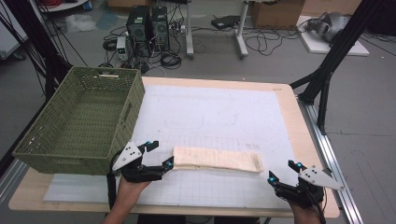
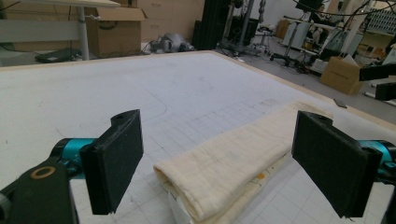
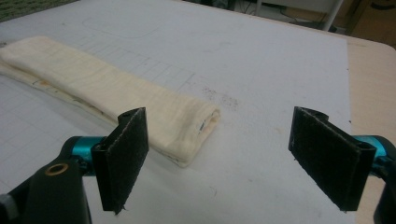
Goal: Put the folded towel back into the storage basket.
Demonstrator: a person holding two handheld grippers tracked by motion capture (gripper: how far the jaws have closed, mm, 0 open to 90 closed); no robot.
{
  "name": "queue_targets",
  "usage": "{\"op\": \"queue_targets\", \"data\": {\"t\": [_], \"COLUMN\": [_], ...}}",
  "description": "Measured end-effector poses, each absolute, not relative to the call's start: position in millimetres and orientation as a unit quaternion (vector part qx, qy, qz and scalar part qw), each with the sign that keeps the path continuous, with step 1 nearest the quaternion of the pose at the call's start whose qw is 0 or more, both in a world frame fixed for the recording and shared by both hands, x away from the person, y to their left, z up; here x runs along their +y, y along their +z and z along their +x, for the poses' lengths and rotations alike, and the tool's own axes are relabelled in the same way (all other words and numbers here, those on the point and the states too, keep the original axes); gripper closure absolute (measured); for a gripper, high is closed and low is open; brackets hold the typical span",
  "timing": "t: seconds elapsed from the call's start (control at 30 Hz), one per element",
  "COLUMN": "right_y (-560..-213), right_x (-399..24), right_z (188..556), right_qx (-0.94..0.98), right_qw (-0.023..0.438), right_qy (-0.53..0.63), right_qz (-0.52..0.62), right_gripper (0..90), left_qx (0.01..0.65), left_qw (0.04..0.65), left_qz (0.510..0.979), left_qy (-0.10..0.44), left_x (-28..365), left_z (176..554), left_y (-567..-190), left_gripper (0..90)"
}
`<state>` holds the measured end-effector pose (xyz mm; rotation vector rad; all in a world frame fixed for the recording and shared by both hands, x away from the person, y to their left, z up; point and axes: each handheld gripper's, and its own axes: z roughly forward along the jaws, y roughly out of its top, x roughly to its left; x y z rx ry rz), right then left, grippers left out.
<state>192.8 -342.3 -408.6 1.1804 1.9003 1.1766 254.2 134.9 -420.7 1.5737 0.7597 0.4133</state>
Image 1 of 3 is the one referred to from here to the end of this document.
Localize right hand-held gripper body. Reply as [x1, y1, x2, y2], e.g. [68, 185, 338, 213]
[274, 165, 347, 210]

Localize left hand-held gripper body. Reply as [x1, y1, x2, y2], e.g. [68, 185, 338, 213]
[111, 140, 163, 184]

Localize cream towel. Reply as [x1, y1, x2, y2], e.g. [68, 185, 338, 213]
[172, 146, 264, 175]

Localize person's left hand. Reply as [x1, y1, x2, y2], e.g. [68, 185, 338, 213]
[117, 175, 152, 203]

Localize person's right hand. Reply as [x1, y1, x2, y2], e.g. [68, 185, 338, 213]
[286, 199, 324, 219]

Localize white grid mat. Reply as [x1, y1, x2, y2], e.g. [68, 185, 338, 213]
[43, 83, 301, 210]

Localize green woven plastic basket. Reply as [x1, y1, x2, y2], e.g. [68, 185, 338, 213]
[11, 65, 147, 176]

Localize white bench power supply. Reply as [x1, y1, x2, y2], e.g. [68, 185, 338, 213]
[116, 35, 129, 63]

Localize black computer tower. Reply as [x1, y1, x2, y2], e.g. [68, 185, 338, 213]
[150, 6, 171, 52]
[125, 5, 152, 58]

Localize white floor board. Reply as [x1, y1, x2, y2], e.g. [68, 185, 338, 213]
[297, 15, 371, 57]

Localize flat black device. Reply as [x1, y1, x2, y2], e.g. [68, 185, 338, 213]
[210, 14, 241, 31]

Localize grey robot head shell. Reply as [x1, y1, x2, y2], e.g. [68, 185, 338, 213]
[304, 11, 351, 43]

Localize brown cardboard box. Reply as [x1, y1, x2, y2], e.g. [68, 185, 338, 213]
[250, 0, 306, 31]

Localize aluminium floor rail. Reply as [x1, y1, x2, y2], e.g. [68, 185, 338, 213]
[298, 96, 364, 224]

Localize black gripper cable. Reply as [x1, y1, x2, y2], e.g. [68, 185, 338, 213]
[106, 151, 123, 211]
[305, 188, 329, 224]

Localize coiled black cable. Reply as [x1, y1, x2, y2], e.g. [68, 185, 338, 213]
[160, 51, 183, 70]

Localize black metal frame stand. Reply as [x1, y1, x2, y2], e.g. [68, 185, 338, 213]
[0, 0, 73, 102]
[289, 0, 387, 136]

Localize loose black floor cables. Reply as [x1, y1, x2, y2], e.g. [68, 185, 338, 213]
[244, 26, 302, 58]

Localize white desk leg frame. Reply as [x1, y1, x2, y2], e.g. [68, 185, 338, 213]
[184, 0, 250, 61]

